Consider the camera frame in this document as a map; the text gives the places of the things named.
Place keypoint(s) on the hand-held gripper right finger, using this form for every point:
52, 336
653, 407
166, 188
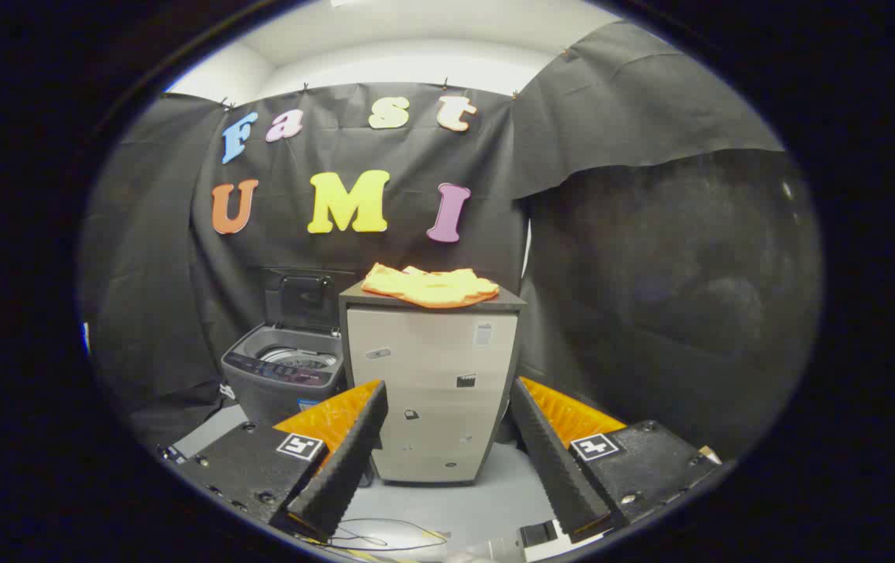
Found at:
553, 461

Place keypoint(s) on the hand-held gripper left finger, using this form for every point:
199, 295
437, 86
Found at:
345, 461

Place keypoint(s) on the grey washing machine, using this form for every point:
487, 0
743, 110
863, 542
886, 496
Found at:
279, 383

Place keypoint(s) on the dark washing machine lid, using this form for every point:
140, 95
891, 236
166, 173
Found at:
302, 297

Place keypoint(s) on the orange yellow shirt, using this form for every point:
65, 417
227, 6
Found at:
431, 287

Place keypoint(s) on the grey cabinet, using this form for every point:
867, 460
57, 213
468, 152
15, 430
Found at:
431, 367

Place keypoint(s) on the black backdrop cloth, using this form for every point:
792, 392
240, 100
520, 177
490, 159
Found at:
384, 156

